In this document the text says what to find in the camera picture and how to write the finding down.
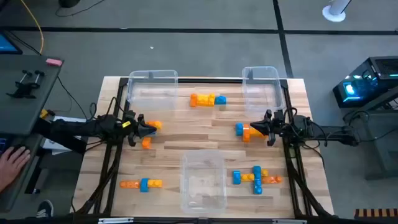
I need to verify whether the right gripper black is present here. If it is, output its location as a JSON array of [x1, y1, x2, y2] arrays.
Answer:
[[249, 108, 284, 147]]

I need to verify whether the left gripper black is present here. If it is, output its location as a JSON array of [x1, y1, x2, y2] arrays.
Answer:
[[123, 111, 157, 147]]

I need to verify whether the long orange toy block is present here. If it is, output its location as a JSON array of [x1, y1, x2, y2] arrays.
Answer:
[[262, 175, 284, 185], [119, 180, 141, 189]]

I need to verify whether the long blue toy block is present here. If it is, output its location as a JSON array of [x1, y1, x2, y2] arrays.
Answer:
[[252, 165, 263, 195]]

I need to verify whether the wide yellow toy block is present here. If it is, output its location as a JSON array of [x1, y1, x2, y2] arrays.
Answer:
[[196, 94, 210, 107]]

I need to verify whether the clear plastic bin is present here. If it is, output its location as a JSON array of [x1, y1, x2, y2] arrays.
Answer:
[[241, 65, 285, 112], [126, 69, 179, 112], [180, 149, 228, 215]]

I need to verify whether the black desk crossbar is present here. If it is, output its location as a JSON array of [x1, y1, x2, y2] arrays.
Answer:
[[32, 117, 88, 156]]

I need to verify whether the white paper booklet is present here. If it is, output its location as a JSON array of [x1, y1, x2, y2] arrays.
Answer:
[[42, 115, 88, 156]]

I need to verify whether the yellow black connector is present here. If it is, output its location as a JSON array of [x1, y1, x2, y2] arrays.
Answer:
[[39, 108, 56, 121]]

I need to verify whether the black computer with coloured lights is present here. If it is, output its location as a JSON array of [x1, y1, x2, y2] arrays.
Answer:
[[332, 55, 398, 109]]

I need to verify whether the grey computer stand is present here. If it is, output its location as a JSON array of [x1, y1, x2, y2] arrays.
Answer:
[[341, 90, 398, 181]]

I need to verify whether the black desk leg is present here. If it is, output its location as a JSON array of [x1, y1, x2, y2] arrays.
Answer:
[[24, 155, 43, 195]]

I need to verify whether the person's shoe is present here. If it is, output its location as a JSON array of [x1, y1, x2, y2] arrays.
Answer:
[[35, 199, 55, 218]]

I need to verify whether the grey desk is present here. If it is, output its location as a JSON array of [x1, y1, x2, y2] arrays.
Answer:
[[0, 55, 65, 213]]

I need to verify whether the black desk clamp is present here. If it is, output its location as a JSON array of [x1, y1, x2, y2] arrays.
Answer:
[[6, 69, 46, 100]]

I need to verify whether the white floor stand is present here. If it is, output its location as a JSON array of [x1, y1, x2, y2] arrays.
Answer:
[[322, 0, 354, 23]]

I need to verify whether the person's hand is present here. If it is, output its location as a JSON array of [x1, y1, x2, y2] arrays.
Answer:
[[0, 146, 32, 193]]

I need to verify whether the orange black striped object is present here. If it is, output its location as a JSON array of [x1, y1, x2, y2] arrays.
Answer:
[[353, 208, 398, 220]]

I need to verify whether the black round base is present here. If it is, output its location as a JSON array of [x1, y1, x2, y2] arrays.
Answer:
[[58, 0, 81, 9]]

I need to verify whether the computer monitor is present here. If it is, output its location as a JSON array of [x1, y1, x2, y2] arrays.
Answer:
[[0, 30, 24, 55]]

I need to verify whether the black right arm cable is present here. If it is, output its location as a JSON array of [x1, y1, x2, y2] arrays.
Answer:
[[281, 106, 328, 147]]

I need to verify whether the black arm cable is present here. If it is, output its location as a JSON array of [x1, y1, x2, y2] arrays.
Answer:
[[89, 96, 127, 124], [281, 106, 328, 147]]

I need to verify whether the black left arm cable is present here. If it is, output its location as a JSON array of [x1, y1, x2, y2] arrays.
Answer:
[[89, 96, 127, 124]]

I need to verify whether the black metal table frame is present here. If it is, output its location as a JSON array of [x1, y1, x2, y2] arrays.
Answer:
[[74, 77, 335, 224]]

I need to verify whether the black desk cable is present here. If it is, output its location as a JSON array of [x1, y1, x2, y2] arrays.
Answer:
[[57, 76, 90, 121]]

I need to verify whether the silver metal bracket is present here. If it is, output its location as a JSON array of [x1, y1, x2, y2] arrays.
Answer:
[[272, 219, 308, 224], [98, 217, 135, 224]]

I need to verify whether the black computer cable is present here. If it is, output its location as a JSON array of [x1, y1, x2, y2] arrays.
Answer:
[[341, 110, 398, 150]]

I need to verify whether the black floor cable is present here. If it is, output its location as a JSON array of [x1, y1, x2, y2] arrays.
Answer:
[[55, 0, 106, 18]]

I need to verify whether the yellow cable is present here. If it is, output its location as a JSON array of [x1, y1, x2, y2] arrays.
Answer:
[[19, 0, 45, 55]]

